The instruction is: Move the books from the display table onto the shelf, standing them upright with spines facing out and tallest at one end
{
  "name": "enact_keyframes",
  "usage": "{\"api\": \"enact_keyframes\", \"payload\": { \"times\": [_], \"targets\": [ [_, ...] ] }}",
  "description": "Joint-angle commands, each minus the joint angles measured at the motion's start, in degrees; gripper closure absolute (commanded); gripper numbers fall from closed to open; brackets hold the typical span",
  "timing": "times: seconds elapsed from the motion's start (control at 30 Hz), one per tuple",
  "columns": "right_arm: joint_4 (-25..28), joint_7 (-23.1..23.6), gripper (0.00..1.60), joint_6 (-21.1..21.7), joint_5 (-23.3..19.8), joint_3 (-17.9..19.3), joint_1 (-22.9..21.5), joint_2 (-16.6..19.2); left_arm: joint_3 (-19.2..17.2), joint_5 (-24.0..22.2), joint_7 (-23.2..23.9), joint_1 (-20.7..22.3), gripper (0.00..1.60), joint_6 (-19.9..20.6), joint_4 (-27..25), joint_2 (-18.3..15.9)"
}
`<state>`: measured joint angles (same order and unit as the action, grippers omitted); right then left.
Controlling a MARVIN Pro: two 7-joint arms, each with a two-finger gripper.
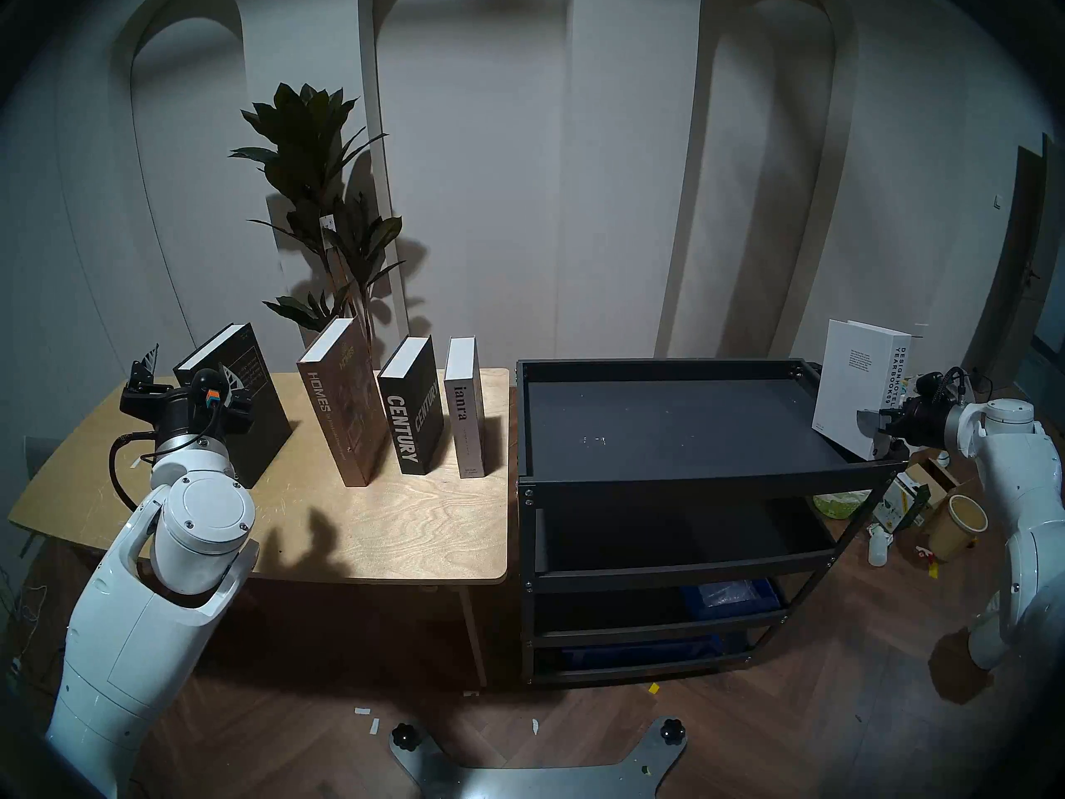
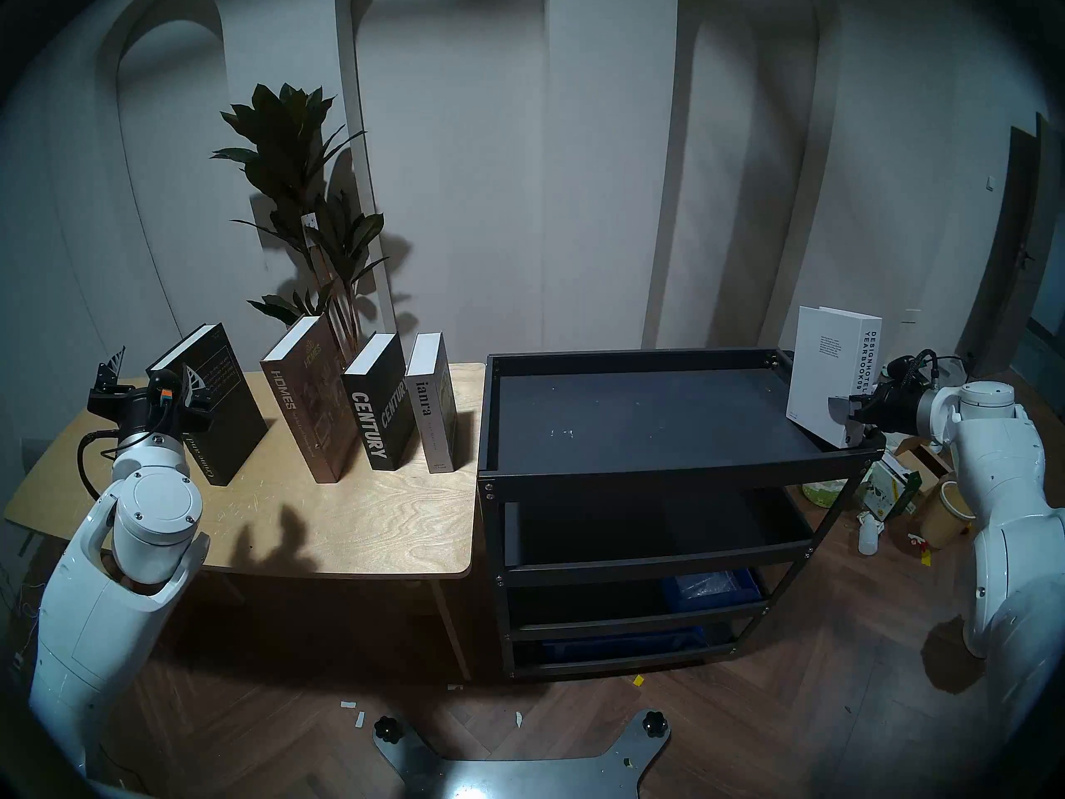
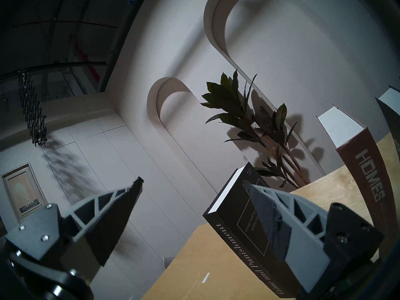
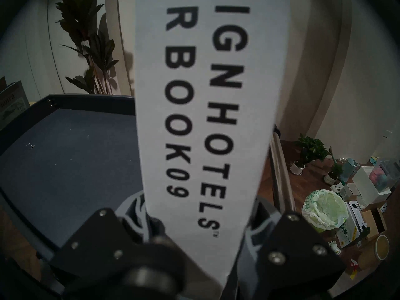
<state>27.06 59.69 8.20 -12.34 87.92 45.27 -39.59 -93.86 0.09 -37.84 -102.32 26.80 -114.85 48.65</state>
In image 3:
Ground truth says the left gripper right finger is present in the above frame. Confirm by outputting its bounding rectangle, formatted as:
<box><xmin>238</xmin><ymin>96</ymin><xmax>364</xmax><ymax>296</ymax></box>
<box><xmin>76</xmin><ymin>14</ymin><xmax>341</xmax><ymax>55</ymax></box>
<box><xmin>242</xmin><ymin>181</ymin><xmax>330</xmax><ymax>293</ymax></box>

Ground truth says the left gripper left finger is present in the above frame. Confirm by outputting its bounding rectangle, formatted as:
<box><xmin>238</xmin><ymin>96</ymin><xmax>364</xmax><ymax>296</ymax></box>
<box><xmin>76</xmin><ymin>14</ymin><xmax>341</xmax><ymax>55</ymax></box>
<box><xmin>59</xmin><ymin>177</ymin><xmax>144</xmax><ymax>283</ymax></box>

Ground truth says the black Crime and Punishment book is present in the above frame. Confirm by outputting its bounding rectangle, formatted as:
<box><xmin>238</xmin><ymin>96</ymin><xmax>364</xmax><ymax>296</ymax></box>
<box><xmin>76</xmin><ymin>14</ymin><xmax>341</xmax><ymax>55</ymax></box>
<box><xmin>202</xmin><ymin>162</ymin><xmax>300</xmax><ymax>298</ymax></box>

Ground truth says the brown Homes book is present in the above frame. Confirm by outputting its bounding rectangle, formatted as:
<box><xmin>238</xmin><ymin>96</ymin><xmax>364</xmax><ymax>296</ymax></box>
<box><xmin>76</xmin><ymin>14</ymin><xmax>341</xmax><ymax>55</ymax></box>
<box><xmin>316</xmin><ymin>104</ymin><xmax>395</xmax><ymax>228</ymax></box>

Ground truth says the black hanging scissor fixture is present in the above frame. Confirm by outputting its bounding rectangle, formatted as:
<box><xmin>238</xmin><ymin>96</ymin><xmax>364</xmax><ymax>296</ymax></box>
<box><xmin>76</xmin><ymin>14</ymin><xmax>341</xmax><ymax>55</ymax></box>
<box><xmin>17</xmin><ymin>72</ymin><xmax>48</xmax><ymax>148</ymax></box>

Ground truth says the tall green leafy plant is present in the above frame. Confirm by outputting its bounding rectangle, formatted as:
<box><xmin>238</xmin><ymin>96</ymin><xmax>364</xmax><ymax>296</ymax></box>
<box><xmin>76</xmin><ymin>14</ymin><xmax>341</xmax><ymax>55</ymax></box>
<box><xmin>200</xmin><ymin>70</ymin><xmax>313</xmax><ymax>189</ymax></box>

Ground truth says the black Century book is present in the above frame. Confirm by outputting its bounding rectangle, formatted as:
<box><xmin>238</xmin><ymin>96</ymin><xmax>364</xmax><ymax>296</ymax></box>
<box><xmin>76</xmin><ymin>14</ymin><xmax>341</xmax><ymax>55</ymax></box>
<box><xmin>375</xmin><ymin>85</ymin><xmax>400</xmax><ymax>153</ymax></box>

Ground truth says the framed wall picture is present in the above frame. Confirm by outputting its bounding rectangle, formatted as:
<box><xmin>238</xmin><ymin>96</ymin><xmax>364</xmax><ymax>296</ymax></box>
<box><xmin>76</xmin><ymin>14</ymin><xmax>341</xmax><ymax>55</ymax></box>
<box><xmin>2</xmin><ymin>162</ymin><xmax>47</xmax><ymax>224</ymax></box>

